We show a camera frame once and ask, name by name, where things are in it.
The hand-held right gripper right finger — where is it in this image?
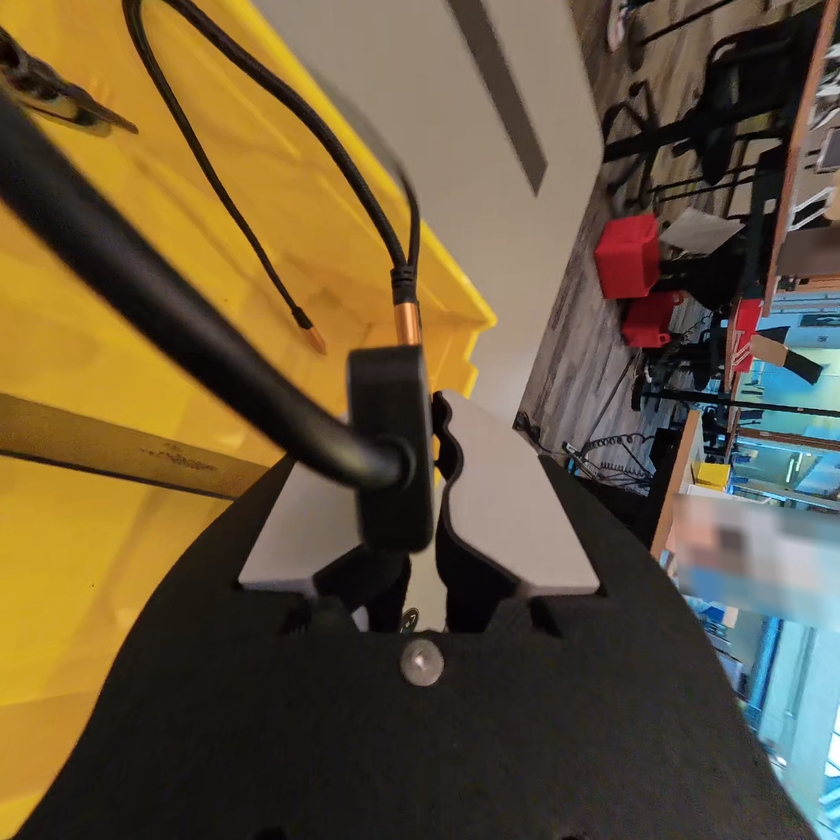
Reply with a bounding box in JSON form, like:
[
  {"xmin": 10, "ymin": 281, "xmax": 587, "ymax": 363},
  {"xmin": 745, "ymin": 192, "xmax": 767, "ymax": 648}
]
[{"xmin": 430, "ymin": 388, "xmax": 602, "ymax": 634}]

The orange-tipped braided USB cable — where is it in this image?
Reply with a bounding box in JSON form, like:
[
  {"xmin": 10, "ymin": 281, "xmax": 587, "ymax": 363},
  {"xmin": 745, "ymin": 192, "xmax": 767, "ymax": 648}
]
[
  {"xmin": 121, "ymin": 0, "xmax": 424, "ymax": 355},
  {"xmin": 387, "ymin": 151, "xmax": 424, "ymax": 270}
]

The red plastic box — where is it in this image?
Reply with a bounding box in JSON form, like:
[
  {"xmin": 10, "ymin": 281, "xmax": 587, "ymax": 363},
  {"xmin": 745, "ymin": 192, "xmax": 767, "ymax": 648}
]
[
  {"xmin": 620, "ymin": 292, "xmax": 685, "ymax": 349},
  {"xmin": 594, "ymin": 212, "xmax": 662, "ymax": 300}
]

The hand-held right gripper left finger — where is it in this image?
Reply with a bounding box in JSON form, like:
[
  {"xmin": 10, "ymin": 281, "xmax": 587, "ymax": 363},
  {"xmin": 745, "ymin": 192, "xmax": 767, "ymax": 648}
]
[{"xmin": 236, "ymin": 456, "xmax": 413, "ymax": 632}]

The black chair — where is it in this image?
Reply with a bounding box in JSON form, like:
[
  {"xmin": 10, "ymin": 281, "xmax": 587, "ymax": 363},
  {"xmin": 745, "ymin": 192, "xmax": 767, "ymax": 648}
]
[{"xmin": 600, "ymin": 13, "xmax": 809, "ymax": 201}]

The yellow plastic bin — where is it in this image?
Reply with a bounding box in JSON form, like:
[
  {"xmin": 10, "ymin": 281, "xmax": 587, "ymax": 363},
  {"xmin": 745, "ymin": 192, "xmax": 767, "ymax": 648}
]
[{"xmin": 0, "ymin": 0, "xmax": 497, "ymax": 840}]

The white paper sheet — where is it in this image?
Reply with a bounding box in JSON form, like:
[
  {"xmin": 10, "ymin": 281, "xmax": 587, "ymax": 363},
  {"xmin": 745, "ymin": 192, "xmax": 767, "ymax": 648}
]
[{"xmin": 658, "ymin": 207, "xmax": 747, "ymax": 258}]

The coiled black cable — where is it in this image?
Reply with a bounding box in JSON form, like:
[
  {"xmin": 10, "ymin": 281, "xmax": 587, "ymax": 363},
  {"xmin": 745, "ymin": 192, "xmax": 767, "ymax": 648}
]
[{"xmin": 563, "ymin": 432, "xmax": 658, "ymax": 488}]

